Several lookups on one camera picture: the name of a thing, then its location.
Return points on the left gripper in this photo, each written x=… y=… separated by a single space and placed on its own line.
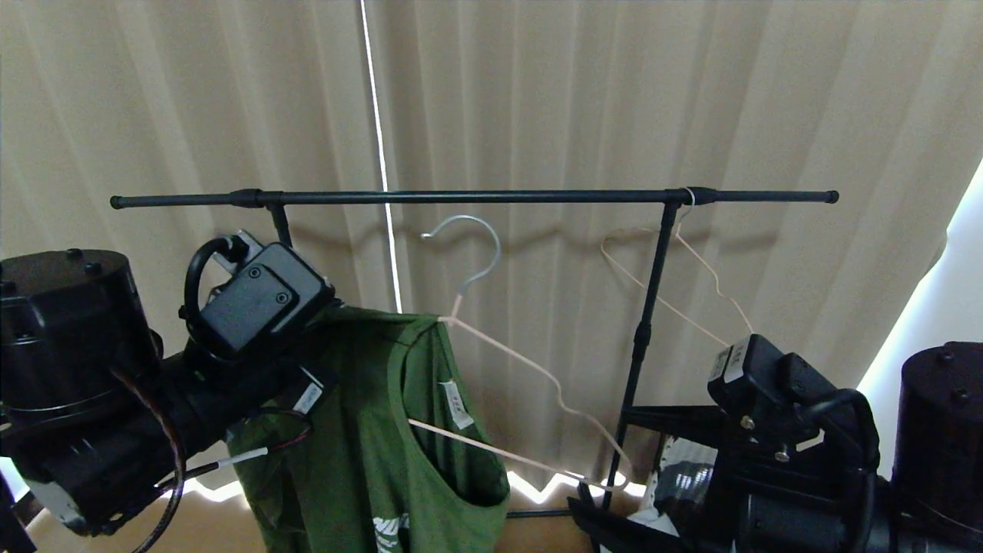
x=115 y=461

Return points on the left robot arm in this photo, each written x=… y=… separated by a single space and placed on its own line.
x=69 y=330

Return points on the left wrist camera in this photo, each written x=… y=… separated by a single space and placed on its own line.
x=261 y=303

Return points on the white laundry basket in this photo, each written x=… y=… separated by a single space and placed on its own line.
x=683 y=476

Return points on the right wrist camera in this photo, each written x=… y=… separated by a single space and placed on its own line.
x=768 y=376

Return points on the pink clothes hanger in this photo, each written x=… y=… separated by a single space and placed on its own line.
x=719 y=288
x=498 y=247

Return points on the black clothes rack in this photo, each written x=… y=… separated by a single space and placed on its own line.
x=537 y=197

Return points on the green long-sleeved shirt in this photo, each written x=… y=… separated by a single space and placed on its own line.
x=361 y=430

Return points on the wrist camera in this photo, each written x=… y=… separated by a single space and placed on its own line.
x=768 y=376
x=261 y=303

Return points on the beige curtain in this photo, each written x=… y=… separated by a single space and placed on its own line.
x=537 y=92

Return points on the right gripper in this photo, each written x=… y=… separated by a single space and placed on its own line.
x=799 y=522

